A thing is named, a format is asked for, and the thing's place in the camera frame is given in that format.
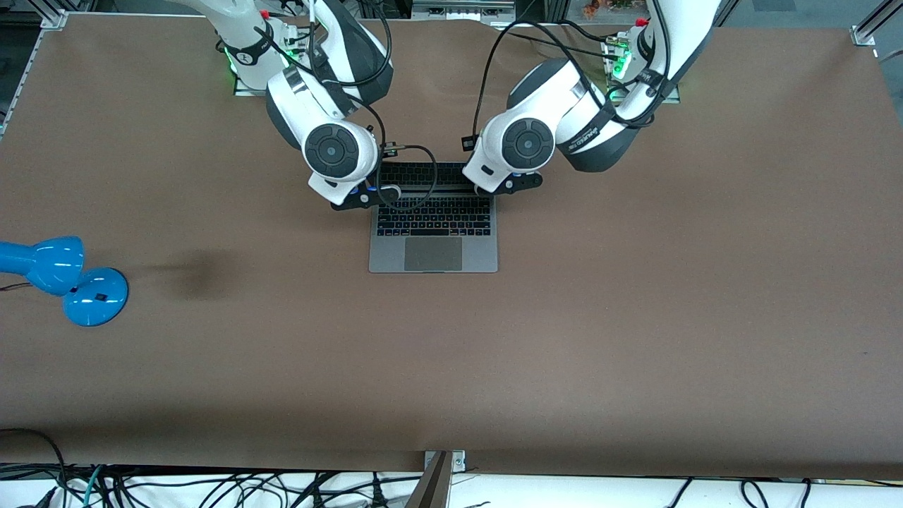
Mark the silver grey laptop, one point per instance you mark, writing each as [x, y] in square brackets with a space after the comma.
[434, 254]

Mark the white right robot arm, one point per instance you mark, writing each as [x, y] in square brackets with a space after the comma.
[331, 152]

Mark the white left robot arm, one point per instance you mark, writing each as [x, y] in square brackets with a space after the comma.
[564, 106]

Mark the grey power strip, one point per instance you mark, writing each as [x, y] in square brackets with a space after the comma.
[458, 10]

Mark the orange background item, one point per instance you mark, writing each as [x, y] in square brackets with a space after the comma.
[600, 8]

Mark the blue desk lamp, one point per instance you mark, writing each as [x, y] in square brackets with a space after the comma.
[95, 300]

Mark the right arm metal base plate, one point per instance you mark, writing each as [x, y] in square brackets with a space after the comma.
[247, 88]

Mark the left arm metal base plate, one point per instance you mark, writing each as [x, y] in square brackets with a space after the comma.
[670, 97]

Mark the small metal table bracket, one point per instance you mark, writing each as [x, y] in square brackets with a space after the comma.
[458, 462]

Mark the dark frame post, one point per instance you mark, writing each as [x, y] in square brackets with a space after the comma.
[432, 490]

